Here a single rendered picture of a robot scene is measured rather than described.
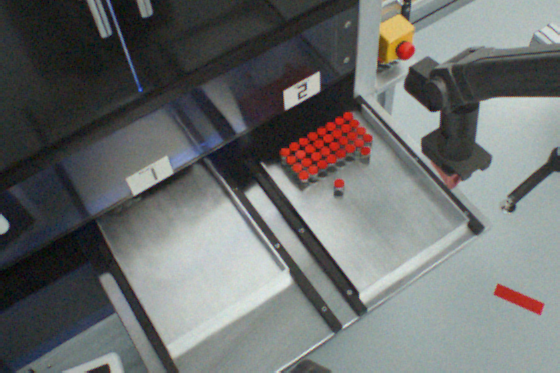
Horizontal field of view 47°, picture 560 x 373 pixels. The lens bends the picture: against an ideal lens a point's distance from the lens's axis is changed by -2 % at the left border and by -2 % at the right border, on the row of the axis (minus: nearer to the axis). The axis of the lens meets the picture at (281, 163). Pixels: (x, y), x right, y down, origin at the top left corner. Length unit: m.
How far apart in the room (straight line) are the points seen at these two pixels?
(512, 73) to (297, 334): 0.63
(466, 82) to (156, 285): 0.71
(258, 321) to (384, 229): 0.30
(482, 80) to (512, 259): 1.50
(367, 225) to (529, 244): 1.14
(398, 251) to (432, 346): 0.91
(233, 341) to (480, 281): 1.21
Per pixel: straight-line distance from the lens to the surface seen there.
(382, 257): 1.28
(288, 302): 1.24
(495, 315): 2.23
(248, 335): 1.23
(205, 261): 1.29
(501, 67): 0.83
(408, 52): 1.41
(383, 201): 1.33
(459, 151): 1.03
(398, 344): 2.15
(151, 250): 1.32
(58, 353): 1.64
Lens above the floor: 2.04
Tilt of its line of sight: 57 degrees down
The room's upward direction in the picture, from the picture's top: 6 degrees counter-clockwise
